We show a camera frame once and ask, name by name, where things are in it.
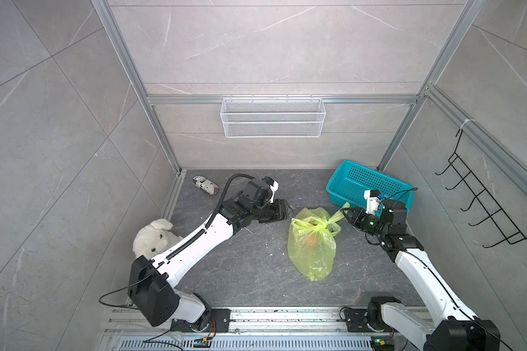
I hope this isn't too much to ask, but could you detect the white wire mesh basket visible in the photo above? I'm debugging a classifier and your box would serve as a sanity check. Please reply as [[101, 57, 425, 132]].
[[220, 97, 326, 138]]

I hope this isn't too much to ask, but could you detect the black wire hook rack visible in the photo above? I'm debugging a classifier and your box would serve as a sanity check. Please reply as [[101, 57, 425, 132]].
[[435, 129, 527, 249]]

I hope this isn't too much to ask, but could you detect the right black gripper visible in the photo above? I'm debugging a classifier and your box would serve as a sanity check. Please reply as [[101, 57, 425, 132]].
[[341, 207, 386, 238]]

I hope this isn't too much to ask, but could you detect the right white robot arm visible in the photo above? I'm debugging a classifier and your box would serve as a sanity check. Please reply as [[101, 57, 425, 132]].
[[341, 200, 501, 350]]

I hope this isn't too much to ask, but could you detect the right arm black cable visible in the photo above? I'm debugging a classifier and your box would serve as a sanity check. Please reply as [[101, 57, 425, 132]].
[[377, 187, 419, 205]]

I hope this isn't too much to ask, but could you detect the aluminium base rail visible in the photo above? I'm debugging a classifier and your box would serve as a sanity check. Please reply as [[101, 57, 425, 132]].
[[96, 306, 416, 350]]

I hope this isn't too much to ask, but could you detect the white plush dog toy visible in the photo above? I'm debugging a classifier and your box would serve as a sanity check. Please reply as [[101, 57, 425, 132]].
[[133, 219, 183, 260]]

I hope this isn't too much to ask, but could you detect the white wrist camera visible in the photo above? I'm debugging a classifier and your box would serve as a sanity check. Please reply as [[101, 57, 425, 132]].
[[364, 190, 381, 215], [263, 176, 279, 203]]

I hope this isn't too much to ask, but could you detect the teal plastic basket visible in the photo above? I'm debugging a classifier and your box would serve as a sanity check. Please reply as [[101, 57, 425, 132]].
[[326, 160, 414, 218]]

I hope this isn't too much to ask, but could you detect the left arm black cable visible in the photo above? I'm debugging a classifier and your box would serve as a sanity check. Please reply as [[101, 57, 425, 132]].
[[203, 173, 258, 231]]

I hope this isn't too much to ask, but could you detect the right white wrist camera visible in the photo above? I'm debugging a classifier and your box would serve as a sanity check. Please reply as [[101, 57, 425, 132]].
[[364, 190, 381, 215]]

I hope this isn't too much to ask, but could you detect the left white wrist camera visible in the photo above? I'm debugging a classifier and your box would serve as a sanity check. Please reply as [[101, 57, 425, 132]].
[[263, 176, 279, 203]]

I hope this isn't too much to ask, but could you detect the small flag-patterned toy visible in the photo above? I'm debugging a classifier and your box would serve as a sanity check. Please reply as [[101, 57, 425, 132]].
[[193, 175, 220, 195]]

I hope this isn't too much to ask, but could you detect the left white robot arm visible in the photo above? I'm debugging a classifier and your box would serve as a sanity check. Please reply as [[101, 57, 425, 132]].
[[127, 176, 292, 330]]

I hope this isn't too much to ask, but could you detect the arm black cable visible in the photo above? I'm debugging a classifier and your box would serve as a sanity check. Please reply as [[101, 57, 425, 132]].
[[377, 187, 419, 205], [203, 173, 258, 231]]

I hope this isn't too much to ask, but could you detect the red peach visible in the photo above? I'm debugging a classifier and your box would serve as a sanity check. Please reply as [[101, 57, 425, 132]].
[[304, 234, 319, 247]]

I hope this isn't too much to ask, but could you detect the yellow-green plastic bag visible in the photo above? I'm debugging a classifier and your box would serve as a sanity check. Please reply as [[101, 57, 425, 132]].
[[288, 203, 349, 282]]

